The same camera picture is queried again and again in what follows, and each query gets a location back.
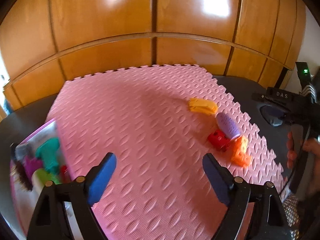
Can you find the red glossy lipstick case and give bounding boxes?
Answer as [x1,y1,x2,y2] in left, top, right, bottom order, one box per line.
[60,165,72,184]

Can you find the purple embossed oval case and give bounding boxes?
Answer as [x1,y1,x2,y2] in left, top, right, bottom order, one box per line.
[216,112,241,140]

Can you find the green white round gadget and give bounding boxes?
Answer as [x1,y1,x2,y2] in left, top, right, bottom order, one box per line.
[31,168,61,195]

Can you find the teal plastic funnel piece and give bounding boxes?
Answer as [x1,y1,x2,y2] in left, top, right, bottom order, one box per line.
[35,137,60,175]

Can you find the orange plastic clip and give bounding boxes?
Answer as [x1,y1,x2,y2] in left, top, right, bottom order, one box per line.
[188,98,218,115]

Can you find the dark brown ridged piece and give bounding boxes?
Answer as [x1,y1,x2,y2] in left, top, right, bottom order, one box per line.
[11,161,33,191]

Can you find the magenta plastic funnel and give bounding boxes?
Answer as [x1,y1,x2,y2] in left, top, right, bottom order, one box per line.
[23,155,43,180]

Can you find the black clear cylindrical container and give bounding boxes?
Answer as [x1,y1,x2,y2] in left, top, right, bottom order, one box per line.
[10,143,34,162]

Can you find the person right hand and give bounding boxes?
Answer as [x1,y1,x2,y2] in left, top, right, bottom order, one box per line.
[286,131,320,198]

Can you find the orange linked cubes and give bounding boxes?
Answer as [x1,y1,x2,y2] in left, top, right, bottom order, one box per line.
[231,135,252,167]

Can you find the red block toy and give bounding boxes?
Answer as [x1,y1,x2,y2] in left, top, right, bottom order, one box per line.
[207,129,231,152]

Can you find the pink white cardboard box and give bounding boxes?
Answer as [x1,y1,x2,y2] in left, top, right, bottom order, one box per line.
[10,119,74,236]

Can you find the pink foam puzzle mat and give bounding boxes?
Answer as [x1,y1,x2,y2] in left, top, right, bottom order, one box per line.
[47,66,284,239]

